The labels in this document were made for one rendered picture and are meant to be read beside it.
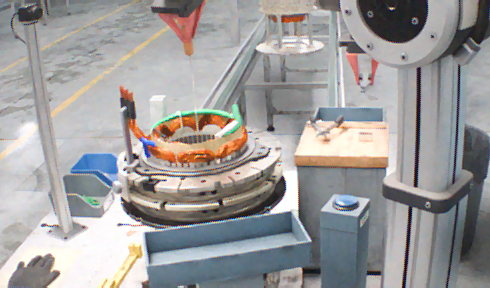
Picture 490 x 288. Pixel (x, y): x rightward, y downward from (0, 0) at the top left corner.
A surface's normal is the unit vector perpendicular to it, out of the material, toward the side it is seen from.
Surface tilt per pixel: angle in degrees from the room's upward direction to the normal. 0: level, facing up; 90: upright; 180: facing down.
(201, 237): 90
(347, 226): 90
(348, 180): 90
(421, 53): 90
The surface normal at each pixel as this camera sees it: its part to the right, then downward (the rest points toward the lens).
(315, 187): -0.22, 0.36
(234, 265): 0.19, 0.34
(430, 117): -0.71, 0.30
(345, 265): -0.47, 0.35
